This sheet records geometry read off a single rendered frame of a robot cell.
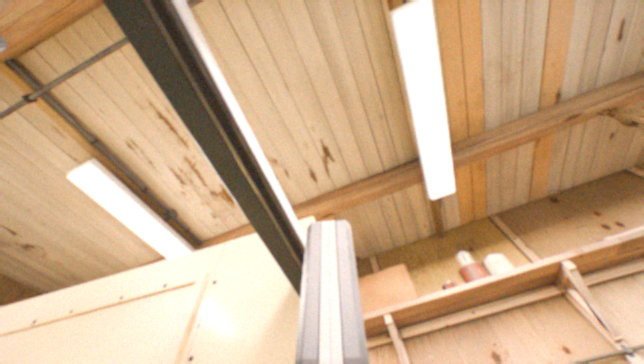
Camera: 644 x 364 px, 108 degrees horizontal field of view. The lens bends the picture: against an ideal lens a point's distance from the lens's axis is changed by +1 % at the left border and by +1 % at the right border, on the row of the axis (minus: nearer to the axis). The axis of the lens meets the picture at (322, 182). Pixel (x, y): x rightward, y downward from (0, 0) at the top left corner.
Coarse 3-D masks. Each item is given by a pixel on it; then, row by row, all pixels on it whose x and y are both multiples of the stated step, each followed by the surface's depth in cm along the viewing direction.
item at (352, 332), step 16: (336, 224) 10; (336, 240) 9; (336, 256) 8; (352, 256) 8; (336, 272) 8; (352, 272) 8; (336, 288) 7; (352, 288) 7; (336, 304) 7; (352, 304) 7; (336, 320) 6; (352, 320) 6; (336, 336) 6; (352, 336) 6; (336, 352) 6; (352, 352) 6
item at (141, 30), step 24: (120, 0) 24; (120, 24) 25; (144, 24) 25; (144, 48) 26; (168, 48) 26; (168, 72) 27; (168, 96) 29; (192, 96) 29; (192, 120) 31; (216, 144) 33; (216, 168) 35; (240, 168) 35; (240, 192) 37; (264, 216) 40; (264, 240) 44; (288, 264) 48
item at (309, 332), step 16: (320, 224) 10; (320, 240) 9; (304, 256) 9; (320, 256) 8; (304, 272) 8; (320, 272) 8; (304, 288) 7; (320, 288) 7; (304, 304) 7; (320, 304) 7; (304, 320) 6; (320, 320) 6; (304, 336) 6; (320, 336) 6; (304, 352) 6; (320, 352) 6
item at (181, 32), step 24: (144, 0) 23; (168, 0) 23; (168, 24) 27; (192, 24) 26; (192, 48) 26; (192, 72) 29; (216, 72) 29; (216, 96) 29; (216, 120) 30; (240, 120) 32; (240, 144) 36; (264, 168) 36; (264, 192) 41; (288, 216) 41; (288, 240) 46
